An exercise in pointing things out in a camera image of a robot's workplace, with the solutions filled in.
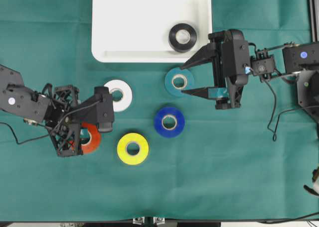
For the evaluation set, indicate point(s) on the green tape roll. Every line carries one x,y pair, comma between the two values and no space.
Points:
177,80

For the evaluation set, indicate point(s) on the white black object right edge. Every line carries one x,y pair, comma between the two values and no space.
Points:
314,190

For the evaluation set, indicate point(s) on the black tape roll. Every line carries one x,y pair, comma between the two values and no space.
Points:
182,37

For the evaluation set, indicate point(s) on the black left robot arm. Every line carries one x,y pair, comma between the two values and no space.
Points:
19,100

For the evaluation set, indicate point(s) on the blue tape roll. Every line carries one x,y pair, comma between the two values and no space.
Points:
169,122

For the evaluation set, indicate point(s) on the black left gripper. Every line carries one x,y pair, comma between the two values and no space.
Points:
66,119

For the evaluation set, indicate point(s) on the aluminium frame rail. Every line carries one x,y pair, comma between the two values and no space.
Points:
314,19

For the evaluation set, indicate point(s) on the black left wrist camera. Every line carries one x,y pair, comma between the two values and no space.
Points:
105,111

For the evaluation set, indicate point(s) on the metal table bracket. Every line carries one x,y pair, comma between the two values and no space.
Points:
158,220
139,220

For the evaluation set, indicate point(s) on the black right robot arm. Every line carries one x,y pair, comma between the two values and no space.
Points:
301,62

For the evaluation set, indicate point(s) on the green table cloth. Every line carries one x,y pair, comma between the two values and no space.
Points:
237,164

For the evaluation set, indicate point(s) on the metal table bracket right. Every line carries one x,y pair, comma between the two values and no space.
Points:
158,220

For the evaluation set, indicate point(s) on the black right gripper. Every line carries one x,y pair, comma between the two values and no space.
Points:
227,95

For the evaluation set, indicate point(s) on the yellow tape roll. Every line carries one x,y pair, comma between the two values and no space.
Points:
133,149

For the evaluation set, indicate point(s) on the white plastic tray case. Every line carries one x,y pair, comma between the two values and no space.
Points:
136,31

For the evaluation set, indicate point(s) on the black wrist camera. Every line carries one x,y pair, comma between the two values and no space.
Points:
235,57
105,111

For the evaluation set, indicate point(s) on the metal table bracket left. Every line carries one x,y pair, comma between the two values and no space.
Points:
139,220

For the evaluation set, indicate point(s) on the red tape roll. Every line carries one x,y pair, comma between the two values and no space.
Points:
90,144

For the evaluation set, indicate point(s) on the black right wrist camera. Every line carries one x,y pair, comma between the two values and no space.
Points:
235,57

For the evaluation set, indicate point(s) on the white tape roll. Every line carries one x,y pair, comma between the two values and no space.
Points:
126,91

